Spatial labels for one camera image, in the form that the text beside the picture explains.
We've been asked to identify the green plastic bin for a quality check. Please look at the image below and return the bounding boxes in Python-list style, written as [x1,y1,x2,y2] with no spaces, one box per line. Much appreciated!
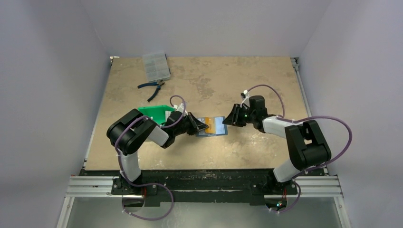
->
[137,105,174,125]

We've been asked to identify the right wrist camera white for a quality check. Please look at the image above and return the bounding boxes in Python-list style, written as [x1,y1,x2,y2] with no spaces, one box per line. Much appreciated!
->
[240,90,250,107]

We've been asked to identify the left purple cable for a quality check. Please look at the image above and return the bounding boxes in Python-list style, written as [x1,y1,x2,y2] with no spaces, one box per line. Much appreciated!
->
[114,95,187,190]

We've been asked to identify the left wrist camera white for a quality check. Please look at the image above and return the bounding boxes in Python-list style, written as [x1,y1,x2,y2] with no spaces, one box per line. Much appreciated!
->
[173,103,187,115]

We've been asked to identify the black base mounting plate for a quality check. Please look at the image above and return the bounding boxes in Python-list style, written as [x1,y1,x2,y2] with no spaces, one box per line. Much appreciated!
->
[78,168,325,209]

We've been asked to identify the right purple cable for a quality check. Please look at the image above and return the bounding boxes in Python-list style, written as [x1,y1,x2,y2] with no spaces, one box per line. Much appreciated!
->
[245,84,353,177]

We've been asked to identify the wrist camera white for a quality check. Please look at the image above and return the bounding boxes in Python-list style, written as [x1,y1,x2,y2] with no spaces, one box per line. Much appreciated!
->
[173,103,187,115]
[240,90,250,107]

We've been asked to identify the orange credit card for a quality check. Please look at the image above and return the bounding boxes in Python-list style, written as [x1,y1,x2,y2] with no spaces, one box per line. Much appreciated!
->
[205,117,216,134]

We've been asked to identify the blue handled pliers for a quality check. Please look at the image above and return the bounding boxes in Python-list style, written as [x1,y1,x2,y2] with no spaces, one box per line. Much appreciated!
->
[137,80,165,103]

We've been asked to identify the purple cable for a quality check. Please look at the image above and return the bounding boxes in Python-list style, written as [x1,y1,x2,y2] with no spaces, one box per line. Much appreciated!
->
[245,84,353,177]
[114,95,187,190]

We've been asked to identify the clear plastic organizer box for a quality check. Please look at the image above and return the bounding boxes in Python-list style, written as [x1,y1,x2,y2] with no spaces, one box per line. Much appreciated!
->
[142,52,171,82]

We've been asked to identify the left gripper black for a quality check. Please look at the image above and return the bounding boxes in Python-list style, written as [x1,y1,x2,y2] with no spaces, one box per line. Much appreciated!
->
[173,112,208,137]

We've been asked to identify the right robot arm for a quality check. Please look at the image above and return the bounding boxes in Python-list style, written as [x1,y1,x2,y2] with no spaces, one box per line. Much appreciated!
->
[222,95,332,193]

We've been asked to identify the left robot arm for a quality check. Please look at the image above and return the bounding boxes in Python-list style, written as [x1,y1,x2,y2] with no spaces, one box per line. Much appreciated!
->
[106,109,209,194]

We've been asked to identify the blue card holder wallet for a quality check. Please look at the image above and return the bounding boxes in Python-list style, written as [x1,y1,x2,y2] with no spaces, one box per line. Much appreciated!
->
[196,116,228,137]

